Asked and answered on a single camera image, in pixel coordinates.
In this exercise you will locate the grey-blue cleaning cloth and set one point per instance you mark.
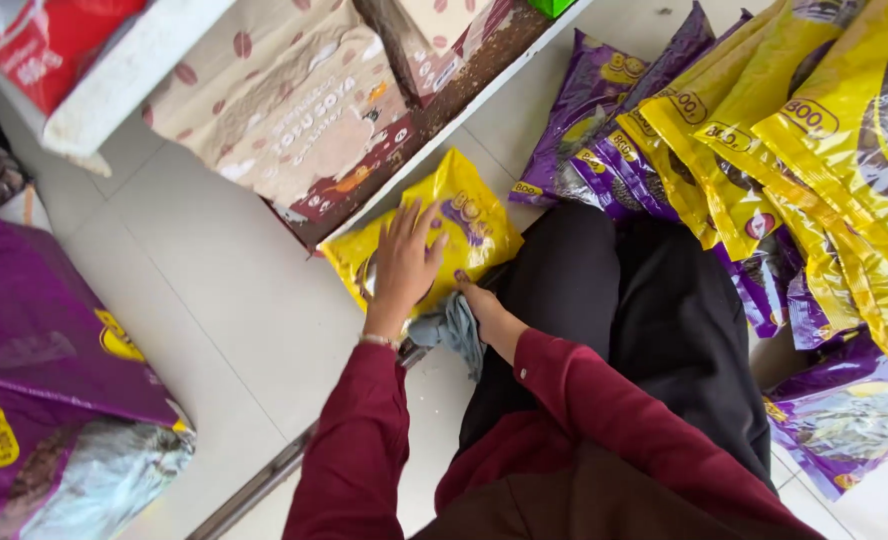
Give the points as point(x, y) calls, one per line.
point(451, 330)

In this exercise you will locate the white shelf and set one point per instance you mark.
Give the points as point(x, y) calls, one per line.
point(125, 71)

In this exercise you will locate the person's right hand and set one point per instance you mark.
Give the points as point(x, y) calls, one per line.
point(485, 307)

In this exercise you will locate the large beige bean-print bag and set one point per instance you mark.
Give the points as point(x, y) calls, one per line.
point(294, 112)

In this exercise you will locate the person's left hand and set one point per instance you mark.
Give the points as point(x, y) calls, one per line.
point(400, 274)

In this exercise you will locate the brown and beige bag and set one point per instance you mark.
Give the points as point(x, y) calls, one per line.
point(444, 45)

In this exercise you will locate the pile of yellow packets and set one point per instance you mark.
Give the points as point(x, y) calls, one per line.
point(811, 150)

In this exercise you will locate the red bag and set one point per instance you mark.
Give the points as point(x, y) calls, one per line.
point(46, 45)

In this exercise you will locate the pile of purple packets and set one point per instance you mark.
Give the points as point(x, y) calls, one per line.
point(601, 105)

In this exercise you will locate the metal floor rail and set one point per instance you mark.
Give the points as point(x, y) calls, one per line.
point(263, 480)

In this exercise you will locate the yellow printed pouch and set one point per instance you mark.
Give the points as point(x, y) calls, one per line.
point(474, 217)

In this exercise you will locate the large purple bag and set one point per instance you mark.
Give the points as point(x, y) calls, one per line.
point(46, 360)

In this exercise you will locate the green box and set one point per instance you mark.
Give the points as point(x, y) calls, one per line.
point(550, 6)

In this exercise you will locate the person's black trousers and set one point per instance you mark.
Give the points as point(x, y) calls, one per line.
point(639, 330)

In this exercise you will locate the person's brown garment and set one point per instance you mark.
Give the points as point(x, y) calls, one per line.
point(609, 502)

